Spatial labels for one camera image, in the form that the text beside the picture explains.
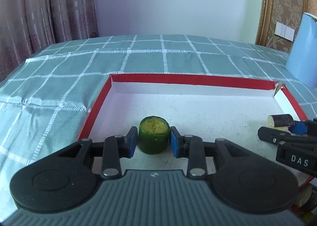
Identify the dark sugarcane piece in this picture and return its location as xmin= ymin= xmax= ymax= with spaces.
xmin=266 ymin=114 xmax=295 ymax=131
xmin=295 ymin=183 xmax=316 ymax=213

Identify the green cucumber piece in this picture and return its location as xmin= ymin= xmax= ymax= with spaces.
xmin=137 ymin=116 xmax=170 ymax=155

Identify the red shallow cardboard box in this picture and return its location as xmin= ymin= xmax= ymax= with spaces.
xmin=77 ymin=73 xmax=315 ymax=214

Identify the light blue kettle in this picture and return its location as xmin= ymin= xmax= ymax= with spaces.
xmin=286 ymin=13 xmax=317 ymax=88

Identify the checked teal tablecloth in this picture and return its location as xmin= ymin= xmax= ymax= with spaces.
xmin=1 ymin=35 xmax=316 ymax=220

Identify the pink patterned curtain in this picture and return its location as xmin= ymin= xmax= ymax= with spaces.
xmin=1 ymin=0 xmax=99 ymax=80

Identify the white wall switch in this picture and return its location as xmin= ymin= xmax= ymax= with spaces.
xmin=274 ymin=22 xmax=295 ymax=42

